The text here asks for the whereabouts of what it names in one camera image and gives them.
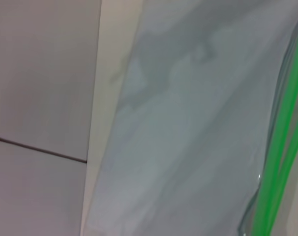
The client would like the transparent green-zip document bag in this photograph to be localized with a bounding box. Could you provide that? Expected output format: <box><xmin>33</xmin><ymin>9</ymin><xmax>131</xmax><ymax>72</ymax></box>
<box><xmin>80</xmin><ymin>0</ymin><xmax>298</xmax><ymax>236</ymax></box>

